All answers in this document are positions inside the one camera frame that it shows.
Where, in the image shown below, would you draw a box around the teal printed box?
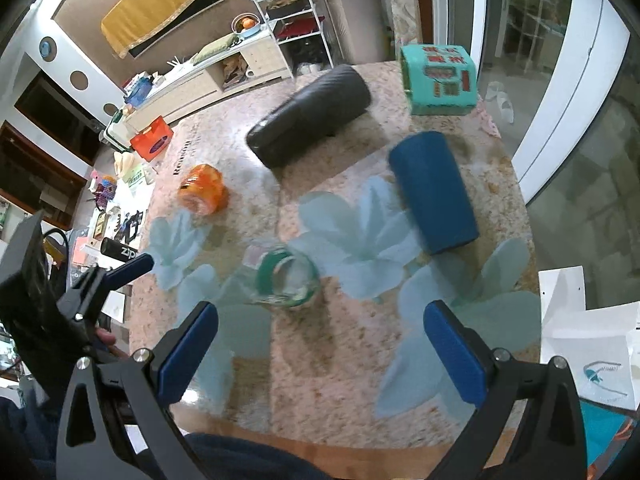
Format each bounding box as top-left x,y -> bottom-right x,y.
399,43 -> 477,117

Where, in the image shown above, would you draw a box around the colourful toy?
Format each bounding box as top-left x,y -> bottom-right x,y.
89,174 -> 119,207

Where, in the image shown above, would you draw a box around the black ribbed cup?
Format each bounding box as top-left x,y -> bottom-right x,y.
246,63 -> 372,171

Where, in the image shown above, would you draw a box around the person's left hand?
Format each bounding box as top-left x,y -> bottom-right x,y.
93,327 -> 132,361

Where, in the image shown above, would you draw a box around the clear glass cup green band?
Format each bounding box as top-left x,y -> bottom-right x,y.
239,241 -> 321,312

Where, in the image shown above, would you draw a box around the white wire shelf rack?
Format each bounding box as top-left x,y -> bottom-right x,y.
248,0 -> 335,81

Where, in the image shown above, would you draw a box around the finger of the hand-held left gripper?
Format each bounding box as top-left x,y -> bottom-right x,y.
56,253 -> 155,323

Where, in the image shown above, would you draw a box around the blue box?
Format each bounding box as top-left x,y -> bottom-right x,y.
123,77 -> 154,107

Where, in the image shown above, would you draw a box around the green cushion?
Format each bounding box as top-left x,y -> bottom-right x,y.
192,33 -> 239,66

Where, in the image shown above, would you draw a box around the orange plastic box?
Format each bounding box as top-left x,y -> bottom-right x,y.
129,115 -> 175,163

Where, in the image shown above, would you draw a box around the white paper bag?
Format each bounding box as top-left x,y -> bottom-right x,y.
538,265 -> 640,412

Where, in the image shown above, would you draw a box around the yellow cloth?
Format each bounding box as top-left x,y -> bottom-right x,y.
100,0 -> 227,60

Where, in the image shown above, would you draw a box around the orange translucent cup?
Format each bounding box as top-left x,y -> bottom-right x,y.
178,163 -> 230,215

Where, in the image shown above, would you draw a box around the dark blue cup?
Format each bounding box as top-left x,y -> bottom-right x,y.
388,130 -> 481,256

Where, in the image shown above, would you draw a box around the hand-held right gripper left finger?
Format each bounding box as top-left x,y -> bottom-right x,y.
56,301 -> 219,480

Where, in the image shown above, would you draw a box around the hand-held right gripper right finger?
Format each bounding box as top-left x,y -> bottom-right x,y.
423,301 -> 587,480

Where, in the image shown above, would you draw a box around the fruit bowl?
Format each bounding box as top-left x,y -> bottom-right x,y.
231,12 -> 261,37

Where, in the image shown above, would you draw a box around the white low cabinet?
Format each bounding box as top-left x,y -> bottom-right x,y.
104,35 -> 297,147

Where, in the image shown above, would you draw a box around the white slippers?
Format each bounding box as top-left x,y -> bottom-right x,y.
484,81 -> 516,124

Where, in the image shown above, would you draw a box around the black printed bottle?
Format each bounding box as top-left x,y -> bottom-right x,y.
99,237 -> 139,262

